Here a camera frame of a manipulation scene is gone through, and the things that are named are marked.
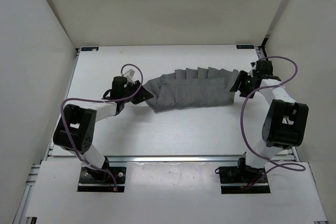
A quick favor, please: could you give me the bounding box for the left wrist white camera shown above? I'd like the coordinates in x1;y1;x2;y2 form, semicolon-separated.
122;69;135;83

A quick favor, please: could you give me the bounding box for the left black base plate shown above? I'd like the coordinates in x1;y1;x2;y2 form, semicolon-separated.
77;166;127;193

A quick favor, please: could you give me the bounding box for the aluminium front rail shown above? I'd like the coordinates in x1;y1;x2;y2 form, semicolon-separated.
108;155;241;163

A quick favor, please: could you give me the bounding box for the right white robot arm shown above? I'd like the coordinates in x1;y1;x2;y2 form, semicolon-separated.
230;59;309;182

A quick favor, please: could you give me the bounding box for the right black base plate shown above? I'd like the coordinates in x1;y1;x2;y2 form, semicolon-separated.
215;157;271;195

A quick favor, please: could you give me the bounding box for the blue corner label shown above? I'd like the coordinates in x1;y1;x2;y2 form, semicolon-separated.
236;45;255;50
81;47;99;51

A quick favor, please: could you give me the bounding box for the right blue corner label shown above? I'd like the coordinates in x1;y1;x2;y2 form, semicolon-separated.
236;45;255;50

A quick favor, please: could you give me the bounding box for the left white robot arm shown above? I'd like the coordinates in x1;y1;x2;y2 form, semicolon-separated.
53;76;153;182

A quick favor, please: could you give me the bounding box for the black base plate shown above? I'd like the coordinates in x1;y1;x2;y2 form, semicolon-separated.
215;157;271;195
77;166;127;193

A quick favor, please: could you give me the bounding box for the grey pleated skirt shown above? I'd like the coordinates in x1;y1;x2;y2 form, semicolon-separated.
144;67;239;113

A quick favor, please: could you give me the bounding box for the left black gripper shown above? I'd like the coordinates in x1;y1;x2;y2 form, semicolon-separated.
121;80;153;104

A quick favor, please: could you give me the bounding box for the left blue corner label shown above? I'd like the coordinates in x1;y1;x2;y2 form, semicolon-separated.
81;47;99;51

